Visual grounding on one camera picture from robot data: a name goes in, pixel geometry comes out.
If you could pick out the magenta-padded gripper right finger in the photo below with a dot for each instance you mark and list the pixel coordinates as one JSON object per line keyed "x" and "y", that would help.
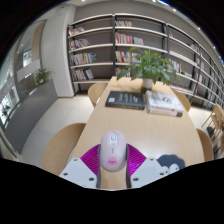
{"x": 146, "y": 170}

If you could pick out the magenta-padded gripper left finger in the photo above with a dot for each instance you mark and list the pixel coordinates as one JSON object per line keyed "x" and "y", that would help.
{"x": 78, "y": 170}

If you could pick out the pink computer mouse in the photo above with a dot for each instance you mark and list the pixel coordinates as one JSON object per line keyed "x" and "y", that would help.
{"x": 113, "y": 151}

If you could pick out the dark cartoon-eyed mouse pad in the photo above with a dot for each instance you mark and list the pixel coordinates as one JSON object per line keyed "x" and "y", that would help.
{"x": 171, "y": 161}

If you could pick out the round-backed wooden chair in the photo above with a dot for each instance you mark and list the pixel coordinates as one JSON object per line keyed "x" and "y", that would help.
{"x": 96, "y": 93}
{"x": 206, "y": 145}
{"x": 61, "y": 150}
{"x": 183, "y": 100}

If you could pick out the book with red-lettered spine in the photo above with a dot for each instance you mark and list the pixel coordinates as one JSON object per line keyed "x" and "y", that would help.
{"x": 165, "y": 112}

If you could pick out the white-covered book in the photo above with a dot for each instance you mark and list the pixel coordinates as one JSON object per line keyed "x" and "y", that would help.
{"x": 163, "y": 100}

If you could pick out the black book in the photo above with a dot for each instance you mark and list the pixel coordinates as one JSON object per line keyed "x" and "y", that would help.
{"x": 125, "y": 99}

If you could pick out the slatted light wooden chair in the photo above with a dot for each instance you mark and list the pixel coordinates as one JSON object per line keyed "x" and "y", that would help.
{"x": 215, "y": 123}

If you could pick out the green floor plant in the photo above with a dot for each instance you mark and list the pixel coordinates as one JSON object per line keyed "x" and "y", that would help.
{"x": 41, "y": 76}

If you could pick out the green plant in white pot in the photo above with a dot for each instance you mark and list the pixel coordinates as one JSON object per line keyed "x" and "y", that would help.
{"x": 150, "y": 68}

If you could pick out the grey bookshelf unit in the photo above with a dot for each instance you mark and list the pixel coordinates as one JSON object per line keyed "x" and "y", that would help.
{"x": 96, "y": 50}

